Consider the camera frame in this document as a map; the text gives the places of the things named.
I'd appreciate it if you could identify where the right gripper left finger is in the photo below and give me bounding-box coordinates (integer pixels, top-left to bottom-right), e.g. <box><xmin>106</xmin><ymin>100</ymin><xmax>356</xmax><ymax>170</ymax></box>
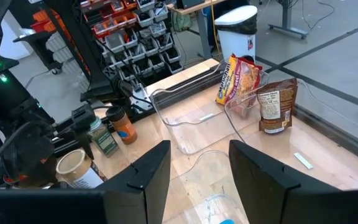
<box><xmin>0</xmin><ymin>139</ymin><xmax>172</xmax><ymax>224</ymax></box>

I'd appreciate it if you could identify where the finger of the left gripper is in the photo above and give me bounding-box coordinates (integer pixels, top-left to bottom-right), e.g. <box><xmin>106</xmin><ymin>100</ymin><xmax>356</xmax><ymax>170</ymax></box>
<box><xmin>71</xmin><ymin>104</ymin><xmax>96</xmax><ymax>160</ymax></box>

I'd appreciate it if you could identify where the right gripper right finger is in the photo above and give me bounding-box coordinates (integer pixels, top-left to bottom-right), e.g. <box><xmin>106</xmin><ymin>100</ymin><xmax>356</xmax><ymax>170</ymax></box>
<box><xmin>228</xmin><ymin>139</ymin><xmax>358</xmax><ymax>224</ymax></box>

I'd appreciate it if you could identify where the green lid herb jar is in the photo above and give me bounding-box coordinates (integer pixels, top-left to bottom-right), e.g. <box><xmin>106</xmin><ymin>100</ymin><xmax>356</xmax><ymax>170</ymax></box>
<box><xmin>86</xmin><ymin>116</ymin><xmax>120</xmax><ymax>158</ymax></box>

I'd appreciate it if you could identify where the tan lid white canister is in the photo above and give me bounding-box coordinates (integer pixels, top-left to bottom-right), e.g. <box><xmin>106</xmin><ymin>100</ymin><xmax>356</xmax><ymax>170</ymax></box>
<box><xmin>56</xmin><ymin>148</ymin><xmax>107</xmax><ymax>190</ymax></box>

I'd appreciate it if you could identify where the orange spice jar black lid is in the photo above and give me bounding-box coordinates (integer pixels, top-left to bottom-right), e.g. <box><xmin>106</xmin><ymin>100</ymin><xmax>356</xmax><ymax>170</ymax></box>
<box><xmin>106</xmin><ymin>105</ymin><xmax>139</xmax><ymax>146</ymax></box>

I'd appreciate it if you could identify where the brown food pouch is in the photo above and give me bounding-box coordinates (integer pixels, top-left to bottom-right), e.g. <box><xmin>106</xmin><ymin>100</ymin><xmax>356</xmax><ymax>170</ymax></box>
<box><xmin>255</xmin><ymin>77</ymin><xmax>299</xmax><ymax>134</ymax></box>

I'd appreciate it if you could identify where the Maruchan roast beef ramen pack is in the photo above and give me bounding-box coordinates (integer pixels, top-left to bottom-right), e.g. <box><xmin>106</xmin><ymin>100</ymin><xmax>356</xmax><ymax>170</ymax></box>
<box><xmin>215</xmin><ymin>53</ymin><xmax>264</xmax><ymax>108</ymax></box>

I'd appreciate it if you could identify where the black utility cart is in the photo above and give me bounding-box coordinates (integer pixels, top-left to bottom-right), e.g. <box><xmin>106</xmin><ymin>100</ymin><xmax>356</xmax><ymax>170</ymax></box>
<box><xmin>12</xmin><ymin>30</ymin><xmax>63</xmax><ymax>75</ymax></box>

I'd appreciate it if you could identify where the parts bin rack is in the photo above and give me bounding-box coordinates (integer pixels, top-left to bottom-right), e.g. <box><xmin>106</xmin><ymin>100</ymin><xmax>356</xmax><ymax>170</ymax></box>
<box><xmin>29</xmin><ymin>0</ymin><xmax>186</xmax><ymax>86</ymax></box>

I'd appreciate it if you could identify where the grey-legged wooden desk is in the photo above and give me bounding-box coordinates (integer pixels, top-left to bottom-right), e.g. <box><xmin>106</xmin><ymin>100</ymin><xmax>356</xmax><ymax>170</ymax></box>
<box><xmin>168</xmin><ymin>0</ymin><xmax>226</xmax><ymax>60</ymax></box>

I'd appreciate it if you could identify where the white trash bin black bag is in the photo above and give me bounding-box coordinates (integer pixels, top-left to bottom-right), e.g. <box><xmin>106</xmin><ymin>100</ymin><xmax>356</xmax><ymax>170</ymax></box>
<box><xmin>214</xmin><ymin>5</ymin><xmax>259</xmax><ymax>63</ymax></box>

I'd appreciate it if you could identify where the grey standing desk base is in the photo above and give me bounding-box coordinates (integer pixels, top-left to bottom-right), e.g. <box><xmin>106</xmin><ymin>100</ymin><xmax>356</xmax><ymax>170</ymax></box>
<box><xmin>268</xmin><ymin>0</ymin><xmax>310</xmax><ymax>40</ymax></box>

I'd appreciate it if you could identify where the yellow cable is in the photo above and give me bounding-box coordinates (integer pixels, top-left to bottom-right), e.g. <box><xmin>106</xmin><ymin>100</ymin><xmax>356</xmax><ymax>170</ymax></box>
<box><xmin>210</xmin><ymin>0</ymin><xmax>221</xmax><ymax>55</ymax></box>

